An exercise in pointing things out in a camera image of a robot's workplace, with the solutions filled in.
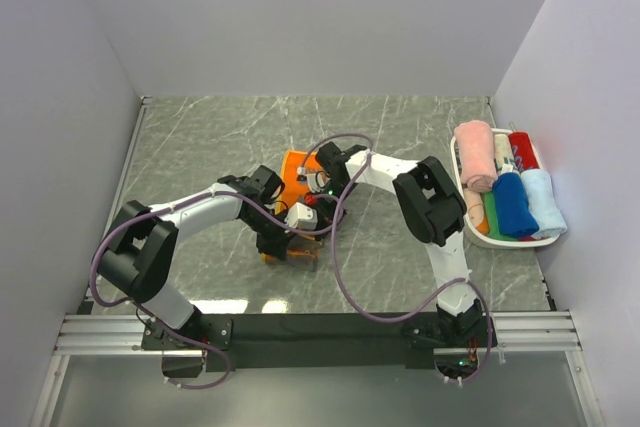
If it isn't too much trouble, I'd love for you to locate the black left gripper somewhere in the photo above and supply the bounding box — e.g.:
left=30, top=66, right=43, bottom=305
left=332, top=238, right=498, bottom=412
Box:
left=243, top=205, right=299, bottom=261

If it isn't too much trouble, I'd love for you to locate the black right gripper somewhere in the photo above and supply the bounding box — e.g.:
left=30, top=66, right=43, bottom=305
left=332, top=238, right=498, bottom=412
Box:
left=312, top=181, right=358, bottom=242

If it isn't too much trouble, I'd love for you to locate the grey orange giraffe towel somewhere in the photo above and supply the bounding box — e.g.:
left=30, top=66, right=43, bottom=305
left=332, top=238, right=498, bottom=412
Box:
left=262, top=149, right=324, bottom=268

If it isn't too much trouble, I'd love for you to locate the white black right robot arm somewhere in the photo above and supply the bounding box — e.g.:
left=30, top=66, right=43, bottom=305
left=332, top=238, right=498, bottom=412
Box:
left=316, top=141, right=494, bottom=346

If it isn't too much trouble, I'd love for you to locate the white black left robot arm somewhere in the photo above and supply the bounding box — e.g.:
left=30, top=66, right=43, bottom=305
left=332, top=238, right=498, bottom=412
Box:
left=90, top=166, right=294, bottom=349

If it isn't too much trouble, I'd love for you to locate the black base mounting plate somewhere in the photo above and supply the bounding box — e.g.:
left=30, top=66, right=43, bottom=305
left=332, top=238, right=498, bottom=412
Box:
left=140, top=311, right=500, bottom=381

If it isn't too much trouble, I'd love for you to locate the pink rolled towel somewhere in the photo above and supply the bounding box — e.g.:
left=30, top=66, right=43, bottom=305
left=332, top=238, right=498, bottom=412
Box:
left=454, top=120, right=498, bottom=193

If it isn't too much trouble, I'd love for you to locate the white towel basket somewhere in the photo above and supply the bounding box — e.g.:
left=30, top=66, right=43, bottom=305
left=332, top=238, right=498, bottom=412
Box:
left=450, top=128, right=560, bottom=249

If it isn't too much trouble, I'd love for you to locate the cream patterned rolled towel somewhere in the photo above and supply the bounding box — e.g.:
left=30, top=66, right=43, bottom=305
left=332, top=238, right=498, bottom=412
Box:
left=494, top=134, right=518, bottom=176

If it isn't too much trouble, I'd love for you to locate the green rolled towel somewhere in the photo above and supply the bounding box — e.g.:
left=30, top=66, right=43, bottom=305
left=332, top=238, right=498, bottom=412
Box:
left=481, top=192, right=515, bottom=241

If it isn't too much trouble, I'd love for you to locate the red rolled towel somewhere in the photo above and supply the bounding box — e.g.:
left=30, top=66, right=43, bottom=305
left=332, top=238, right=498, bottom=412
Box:
left=508, top=131, right=540, bottom=173

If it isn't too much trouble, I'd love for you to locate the dark blue rolled towel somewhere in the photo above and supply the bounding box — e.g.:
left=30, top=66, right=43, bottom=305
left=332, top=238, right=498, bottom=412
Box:
left=492, top=172, right=539, bottom=239

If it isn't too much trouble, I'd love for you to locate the light blue rolled towel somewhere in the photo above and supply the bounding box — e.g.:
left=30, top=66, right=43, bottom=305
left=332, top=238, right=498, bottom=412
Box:
left=521, top=169, right=567, bottom=240

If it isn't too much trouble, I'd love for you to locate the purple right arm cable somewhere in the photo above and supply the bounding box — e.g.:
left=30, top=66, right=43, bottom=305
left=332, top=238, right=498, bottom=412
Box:
left=302, top=133, right=494, bottom=388

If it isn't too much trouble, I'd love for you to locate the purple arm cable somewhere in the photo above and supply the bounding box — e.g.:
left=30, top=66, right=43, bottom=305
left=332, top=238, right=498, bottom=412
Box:
left=89, top=189, right=346, bottom=389
left=302, top=133, right=494, bottom=388

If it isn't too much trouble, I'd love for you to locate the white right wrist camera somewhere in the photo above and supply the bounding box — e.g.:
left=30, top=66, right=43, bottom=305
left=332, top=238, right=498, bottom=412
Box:
left=296, top=167, right=330, bottom=193

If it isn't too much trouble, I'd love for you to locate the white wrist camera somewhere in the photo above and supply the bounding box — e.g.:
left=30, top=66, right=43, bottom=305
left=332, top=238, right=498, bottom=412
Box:
left=296, top=167, right=330, bottom=193
left=285, top=196, right=319, bottom=231

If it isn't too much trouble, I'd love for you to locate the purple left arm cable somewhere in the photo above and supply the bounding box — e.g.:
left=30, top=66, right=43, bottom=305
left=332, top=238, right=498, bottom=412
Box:
left=89, top=189, right=346, bottom=389

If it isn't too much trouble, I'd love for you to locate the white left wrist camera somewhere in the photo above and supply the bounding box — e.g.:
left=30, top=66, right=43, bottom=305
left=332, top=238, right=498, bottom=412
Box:
left=285, top=196, right=319, bottom=231

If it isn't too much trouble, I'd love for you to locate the aluminium frame rail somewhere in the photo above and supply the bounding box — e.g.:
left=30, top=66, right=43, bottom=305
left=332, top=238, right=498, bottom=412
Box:
left=31, top=311, right=606, bottom=426

